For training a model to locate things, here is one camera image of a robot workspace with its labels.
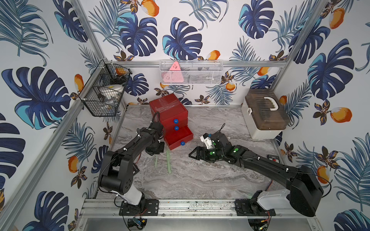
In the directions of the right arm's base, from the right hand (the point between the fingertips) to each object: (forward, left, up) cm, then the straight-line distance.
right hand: (194, 155), depth 78 cm
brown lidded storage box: (+31, -48, -1) cm, 57 cm away
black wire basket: (+46, +57, +21) cm, 76 cm away
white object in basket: (+27, +45, +21) cm, 57 cm away
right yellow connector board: (+6, -50, -13) cm, 52 cm away
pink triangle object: (+44, +12, +22) cm, 51 cm away
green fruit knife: (+5, +16, -15) cm, 22 cm away
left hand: (+7, +22, -7) cm, 24 cm away
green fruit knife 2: (+1, +22, -9) cm, 24 cm away
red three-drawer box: (+20, +12, +9) cm, 25 cm away
